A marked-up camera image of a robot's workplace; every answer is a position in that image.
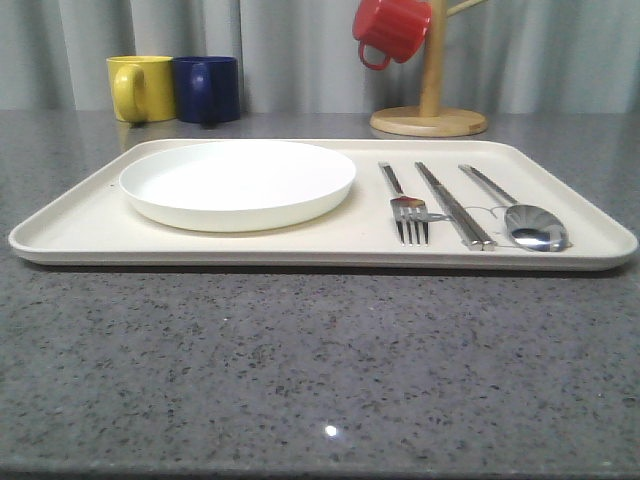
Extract silver fork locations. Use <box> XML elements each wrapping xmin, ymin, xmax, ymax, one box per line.
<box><xmin>379</xmin><ymin>162</ymin><xmax>429</xmax><ymax>246</ymax></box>

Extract white round plate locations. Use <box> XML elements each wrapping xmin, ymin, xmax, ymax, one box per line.
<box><xmin>119</xmin><ymin>140</ymin><xmax>357</xmax><ymax>233</ymax></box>

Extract silver chopstick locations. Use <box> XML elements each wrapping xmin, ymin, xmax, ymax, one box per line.
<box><xmin>440</xmin><ymin>182</ymin><xmax>496</xmax><ymax>251</ymax></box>
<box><xmin>415</xmin><ymin>162</ymin><xmax>484</xmax><ymax>251</ymax></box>

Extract silver spoon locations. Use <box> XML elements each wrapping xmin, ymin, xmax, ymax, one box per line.
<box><xmin>458</xmin><ymin>164</ymin><xmax>571</xmax><ymax>253</ymax></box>

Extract beige rabbit serving tray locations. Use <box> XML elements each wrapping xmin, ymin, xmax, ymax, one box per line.
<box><xmin>8</xmin><ymin>139</ymin><xmax>638</xmax><ymax>271</ymax></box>

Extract wooden mug tree stand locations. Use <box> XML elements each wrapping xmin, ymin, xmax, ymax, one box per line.
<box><xmin>369</xmin><ymin>1</ymin><xmax>488</xmax><ymax>138</ymax></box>

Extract dark blue mug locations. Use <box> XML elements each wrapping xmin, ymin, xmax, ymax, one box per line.
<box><xmin>171</xmin><ymin>56</ymin><xmax>241</xmax><ymax>124</ymax></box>

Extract red mug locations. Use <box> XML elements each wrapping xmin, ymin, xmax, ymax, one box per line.
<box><xmin>352</xmin><ymin>0</ymin><xmax>432</xmax><ymax>71</ymax></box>

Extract yellow mug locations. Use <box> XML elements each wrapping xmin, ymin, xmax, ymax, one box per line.
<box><xmin>106</xmin><ymin>56</ymin><xmax>176</xmax><ymax>123</ymax></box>

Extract grey curtain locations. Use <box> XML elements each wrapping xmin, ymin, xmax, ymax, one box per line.
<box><xmin>1</xmin><ymin>1</ymin><xmax>639</xmax><ymax>113</ymax></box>

